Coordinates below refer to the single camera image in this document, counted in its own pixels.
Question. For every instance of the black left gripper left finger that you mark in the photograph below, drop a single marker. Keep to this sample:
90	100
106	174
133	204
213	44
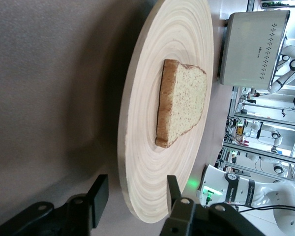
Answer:
100	196

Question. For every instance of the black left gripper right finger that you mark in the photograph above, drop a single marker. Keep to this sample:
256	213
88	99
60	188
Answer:
186	221

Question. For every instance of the round wooden plate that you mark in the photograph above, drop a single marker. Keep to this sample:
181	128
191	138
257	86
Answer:
142	98

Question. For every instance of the brown toast slice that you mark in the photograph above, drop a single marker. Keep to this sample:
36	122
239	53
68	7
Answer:
186	103

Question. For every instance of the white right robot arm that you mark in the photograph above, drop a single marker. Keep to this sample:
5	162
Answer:
260	194

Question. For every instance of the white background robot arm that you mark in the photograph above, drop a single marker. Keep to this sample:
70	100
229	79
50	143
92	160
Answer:
291	50
277	168
276	136

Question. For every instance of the brown table cover sheet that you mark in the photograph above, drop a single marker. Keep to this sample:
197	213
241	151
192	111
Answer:
39	73

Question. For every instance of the silver and beige toaster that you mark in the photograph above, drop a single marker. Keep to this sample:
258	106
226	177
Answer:
245	49

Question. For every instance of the aluminium background frame rack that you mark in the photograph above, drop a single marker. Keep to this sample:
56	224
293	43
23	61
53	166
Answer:
233	103

